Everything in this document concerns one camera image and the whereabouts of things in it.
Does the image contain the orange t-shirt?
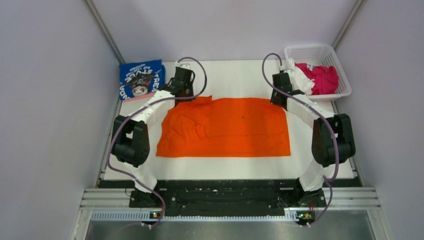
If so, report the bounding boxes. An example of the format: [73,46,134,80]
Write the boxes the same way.
[156,96,291,158]

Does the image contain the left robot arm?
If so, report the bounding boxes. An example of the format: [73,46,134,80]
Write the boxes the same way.
[106,66,196,207]

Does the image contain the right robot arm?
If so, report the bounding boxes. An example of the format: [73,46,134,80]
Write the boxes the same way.
[270,71,356,206]

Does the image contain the folded pink t-shirt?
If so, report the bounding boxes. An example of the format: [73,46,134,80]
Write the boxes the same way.
[124,91,156,102]

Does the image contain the magenta t-shirt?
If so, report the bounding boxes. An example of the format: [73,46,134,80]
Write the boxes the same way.
[295,63,339,96]

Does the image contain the folded blue printed t-shirt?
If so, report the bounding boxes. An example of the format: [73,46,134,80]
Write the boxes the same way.
[119,59,166,101]

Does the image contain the white plastic basket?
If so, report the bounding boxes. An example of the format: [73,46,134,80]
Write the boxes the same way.
[284,44,352,102]

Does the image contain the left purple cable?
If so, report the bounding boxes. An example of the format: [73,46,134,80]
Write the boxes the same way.
[106,56,208,229]

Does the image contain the purple cable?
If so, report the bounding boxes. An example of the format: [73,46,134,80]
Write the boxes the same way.
[106,56,208,229]
[261,52,340,228]

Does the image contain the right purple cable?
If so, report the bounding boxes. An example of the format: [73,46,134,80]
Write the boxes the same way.
[261,52,340,228]

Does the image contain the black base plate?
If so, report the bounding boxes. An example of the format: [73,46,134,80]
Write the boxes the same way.
[124,178,362,220]

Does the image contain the white slotted cable duct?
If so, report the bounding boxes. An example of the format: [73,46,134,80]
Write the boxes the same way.
[90,210,312,223]

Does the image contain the aluminium frame rail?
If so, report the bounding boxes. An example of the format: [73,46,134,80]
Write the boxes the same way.
[71,187,390,240]

